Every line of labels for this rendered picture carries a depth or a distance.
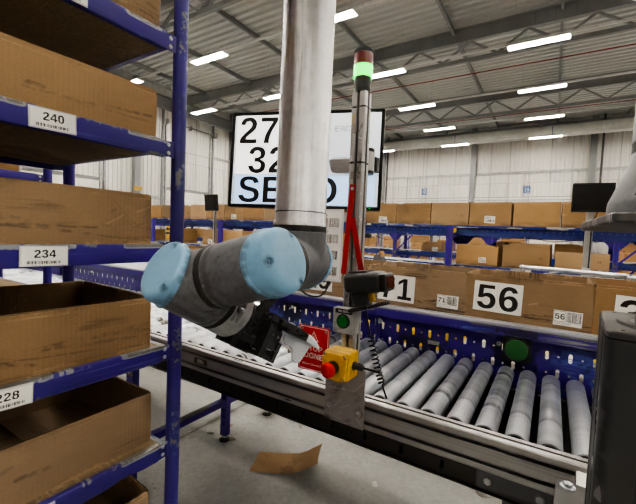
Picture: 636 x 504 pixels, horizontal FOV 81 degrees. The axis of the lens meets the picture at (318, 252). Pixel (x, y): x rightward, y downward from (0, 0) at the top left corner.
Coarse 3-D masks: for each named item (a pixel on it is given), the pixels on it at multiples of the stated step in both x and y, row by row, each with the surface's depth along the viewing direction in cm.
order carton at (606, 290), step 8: (592, 280) 142; (600, 280) 141; (608, 280) 140; (616, 280) 138; (624, 280) 137; (600, 288) 118; (608, 288) 117; (616, 288) 116; (624, 288) 115; (632, 288) 114; (600, 296) 118; (608, 296) 117; (632, 296) 114; (600, 304) 118; (608, 304) 117; (600, 312) 118; (592, 328) 120
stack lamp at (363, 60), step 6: (360, 54) 95; (366, 54) 95; (372, 54) 96; (354, 60) 97; (360, 60) 95; (366, 60) 95; (372, 60) 96; (354, 66) 97; (360, 66) 95; (366, 66) 95; (372, 66) 96; (354, 72) 97; (360, 72) 95; (366, 72) 95; (372, 72) 97; (354, 78) 98
